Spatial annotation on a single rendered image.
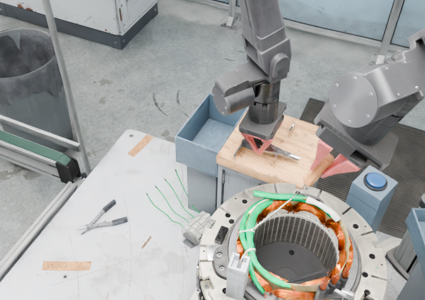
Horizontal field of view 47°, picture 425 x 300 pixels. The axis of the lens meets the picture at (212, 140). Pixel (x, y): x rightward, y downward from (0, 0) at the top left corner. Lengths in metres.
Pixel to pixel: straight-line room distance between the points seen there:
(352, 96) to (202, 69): 2.54
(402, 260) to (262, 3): 0.88
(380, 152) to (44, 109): 1.89
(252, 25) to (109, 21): 2.36
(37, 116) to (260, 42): 1.67
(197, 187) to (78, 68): 2.01
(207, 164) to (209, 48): 2.14
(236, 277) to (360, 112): 0.36
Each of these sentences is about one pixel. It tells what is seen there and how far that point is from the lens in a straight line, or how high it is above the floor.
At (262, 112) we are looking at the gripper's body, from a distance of 0.94.
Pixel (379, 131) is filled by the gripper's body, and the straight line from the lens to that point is 0.61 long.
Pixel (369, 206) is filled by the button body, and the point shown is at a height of 1.00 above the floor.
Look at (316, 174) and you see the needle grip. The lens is 0.70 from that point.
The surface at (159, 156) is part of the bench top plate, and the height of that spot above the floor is 0.78.
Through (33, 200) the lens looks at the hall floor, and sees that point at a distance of 2.45.
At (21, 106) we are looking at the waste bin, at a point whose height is 0.39.
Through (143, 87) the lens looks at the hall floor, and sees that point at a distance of 2.91.
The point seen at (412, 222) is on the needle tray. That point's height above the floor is 1.05.
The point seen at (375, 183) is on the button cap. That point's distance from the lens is 1.09.
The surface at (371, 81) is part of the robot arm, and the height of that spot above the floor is 1.54.
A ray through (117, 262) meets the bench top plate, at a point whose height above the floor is 0.78.
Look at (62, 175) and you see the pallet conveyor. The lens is 1.55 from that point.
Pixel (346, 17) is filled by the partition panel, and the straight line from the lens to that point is 3.17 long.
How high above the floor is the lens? 1.84
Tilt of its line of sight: 46 degrees down
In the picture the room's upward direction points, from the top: 1 degrees clockwise
